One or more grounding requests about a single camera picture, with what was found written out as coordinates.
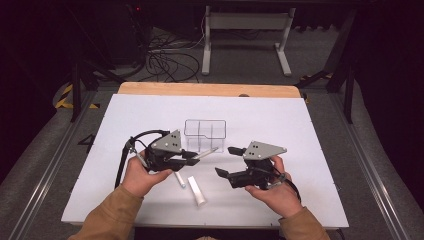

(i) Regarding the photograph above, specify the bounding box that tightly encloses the black equipment rack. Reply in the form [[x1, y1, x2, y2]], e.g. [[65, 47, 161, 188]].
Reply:
[[109, 0, 151, 66]]

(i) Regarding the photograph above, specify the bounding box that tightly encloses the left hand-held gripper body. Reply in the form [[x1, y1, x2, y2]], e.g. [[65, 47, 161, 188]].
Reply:
[[144, 129, 188, 173]]

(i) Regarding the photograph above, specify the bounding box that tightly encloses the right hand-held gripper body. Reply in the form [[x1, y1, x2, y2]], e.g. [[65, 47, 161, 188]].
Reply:
[[228, 140, 288, 191]]

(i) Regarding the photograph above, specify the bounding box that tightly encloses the clear plastic pen organizer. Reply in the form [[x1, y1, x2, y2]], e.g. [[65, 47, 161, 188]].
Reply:
[[183, 119, 227, 154]]

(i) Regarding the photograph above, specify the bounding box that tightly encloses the person's left hand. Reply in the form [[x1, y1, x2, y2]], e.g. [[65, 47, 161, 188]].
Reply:
[[121, 149, 174, 198]]

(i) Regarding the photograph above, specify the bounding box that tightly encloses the white pen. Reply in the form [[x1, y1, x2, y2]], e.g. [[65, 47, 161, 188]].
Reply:
[[173, 171, 187, 189]]

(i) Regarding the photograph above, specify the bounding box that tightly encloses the white paper mat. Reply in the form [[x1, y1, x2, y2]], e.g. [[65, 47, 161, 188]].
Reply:
[[60, 93, 350, 230]]

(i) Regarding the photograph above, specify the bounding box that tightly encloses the hand-held gripper cable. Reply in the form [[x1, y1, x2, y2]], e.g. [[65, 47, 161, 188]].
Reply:
[[114, 129, 171, 189], [271, 166, 303, 204]]

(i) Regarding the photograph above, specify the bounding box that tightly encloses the wooden table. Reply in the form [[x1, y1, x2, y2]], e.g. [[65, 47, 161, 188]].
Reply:
[[117, 81, 302, 99]]

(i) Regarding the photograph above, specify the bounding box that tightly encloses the aluminium floor rail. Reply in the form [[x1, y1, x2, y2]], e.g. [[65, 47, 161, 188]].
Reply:
[[8, 89, 98, 240], [328, 93, 411, 240]]

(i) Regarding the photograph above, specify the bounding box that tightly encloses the white metal stand frame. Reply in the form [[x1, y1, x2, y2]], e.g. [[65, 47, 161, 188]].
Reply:
[[200, 5, 297, 78]]

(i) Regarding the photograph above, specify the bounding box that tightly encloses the black metal stand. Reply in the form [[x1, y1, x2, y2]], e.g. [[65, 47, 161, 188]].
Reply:
[[294, 9, 358, 124], [64, 6, 126, 123]]

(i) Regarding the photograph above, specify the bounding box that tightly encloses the right hand-held gripper cable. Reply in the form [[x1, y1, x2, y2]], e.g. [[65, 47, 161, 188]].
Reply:
[[271, 166, 303, 204]]

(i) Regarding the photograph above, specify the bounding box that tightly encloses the white eraser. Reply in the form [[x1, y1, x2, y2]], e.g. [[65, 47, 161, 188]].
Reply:
[[187, 175, 207, 207]]

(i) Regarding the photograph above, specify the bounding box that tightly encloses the person's right hand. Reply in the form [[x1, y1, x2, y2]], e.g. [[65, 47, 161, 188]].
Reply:
[[244, 155, 304, 219]]

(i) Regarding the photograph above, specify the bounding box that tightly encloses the left hand-held gripper cable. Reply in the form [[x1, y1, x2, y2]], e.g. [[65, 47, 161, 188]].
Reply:
[[114, 129, 171, 189]]

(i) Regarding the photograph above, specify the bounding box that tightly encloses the yellow black hazard tape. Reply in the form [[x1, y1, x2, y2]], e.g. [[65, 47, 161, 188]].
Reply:
[[54, 83, 100, 110]]

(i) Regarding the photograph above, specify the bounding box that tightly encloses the tangle of black floor cables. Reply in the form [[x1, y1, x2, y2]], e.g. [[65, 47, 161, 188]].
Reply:
[[138, 19, 206, 83]]

